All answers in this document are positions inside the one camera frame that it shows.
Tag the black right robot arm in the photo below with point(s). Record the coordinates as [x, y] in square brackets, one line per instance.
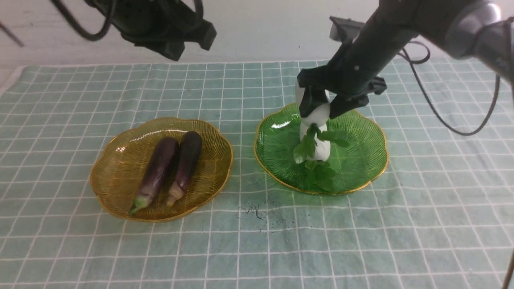
[460, 28]

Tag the purple eggplant green tip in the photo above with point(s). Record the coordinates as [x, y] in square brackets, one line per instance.
[155, 174]

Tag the green glass plate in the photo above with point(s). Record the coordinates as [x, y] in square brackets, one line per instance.
[358, 153]

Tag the purple eggplant yellowish tip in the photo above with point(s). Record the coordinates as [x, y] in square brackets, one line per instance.
[189, 155]

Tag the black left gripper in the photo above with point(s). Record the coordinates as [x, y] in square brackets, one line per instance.
[167, 37]

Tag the amber glass plate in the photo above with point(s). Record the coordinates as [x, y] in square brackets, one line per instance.
[117, 174]

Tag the green checkered tablecloth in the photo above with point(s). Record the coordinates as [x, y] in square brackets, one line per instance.
[439, 217]

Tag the white radish with leaves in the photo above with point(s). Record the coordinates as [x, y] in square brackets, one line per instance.
[328, 135]
[323, 160]

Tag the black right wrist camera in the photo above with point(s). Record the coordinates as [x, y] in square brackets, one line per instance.
[344, 28]

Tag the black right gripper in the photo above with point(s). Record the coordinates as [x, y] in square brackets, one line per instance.
[351, 75]

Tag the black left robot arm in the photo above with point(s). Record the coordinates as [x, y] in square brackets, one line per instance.
[113, 10]

